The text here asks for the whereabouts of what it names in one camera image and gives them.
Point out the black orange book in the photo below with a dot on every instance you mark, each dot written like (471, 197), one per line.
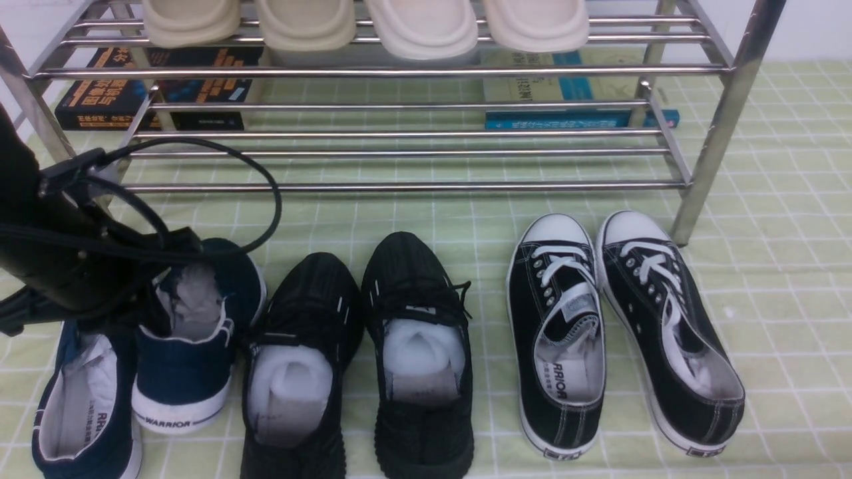
(105, 105)

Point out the black white canvas sneaker, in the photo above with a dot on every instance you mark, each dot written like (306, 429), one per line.
(695, 395)
(554, 310)

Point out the beige slipper, far left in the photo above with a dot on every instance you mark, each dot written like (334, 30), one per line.
(177, 24)

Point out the cream slipper, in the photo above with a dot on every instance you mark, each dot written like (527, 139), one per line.
(538, 26)
(425, 30)

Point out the beige slipper, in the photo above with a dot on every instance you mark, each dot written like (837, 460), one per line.
(177, 24)
(306, 26)

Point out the navy canvas shoe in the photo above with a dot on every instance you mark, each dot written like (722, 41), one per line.
(84, 426)
(185, 366)

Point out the black white canvas sneaker, left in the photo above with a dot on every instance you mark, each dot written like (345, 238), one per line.
(554, 310)

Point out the blue cream book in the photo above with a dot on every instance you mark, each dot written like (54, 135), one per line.
(550, 90)

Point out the stainless steel shoe rack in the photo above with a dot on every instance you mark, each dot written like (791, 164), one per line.
(680, 41)

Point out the cream slipper, far right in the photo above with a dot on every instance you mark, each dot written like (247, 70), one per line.
(538, 26)

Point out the black white canvas sneaker, right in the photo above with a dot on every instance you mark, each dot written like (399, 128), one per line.
(695, 395)

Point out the black knit sneaker, right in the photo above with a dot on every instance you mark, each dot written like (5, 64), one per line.
(418, 322)

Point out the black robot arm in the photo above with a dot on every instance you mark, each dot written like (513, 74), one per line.
(76, 264)

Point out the black knit sneaker, left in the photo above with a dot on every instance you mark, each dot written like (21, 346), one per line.
(297, 355)

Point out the black knit sneaker, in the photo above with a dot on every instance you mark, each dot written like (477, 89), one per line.
(297, 355)
(418, 322)

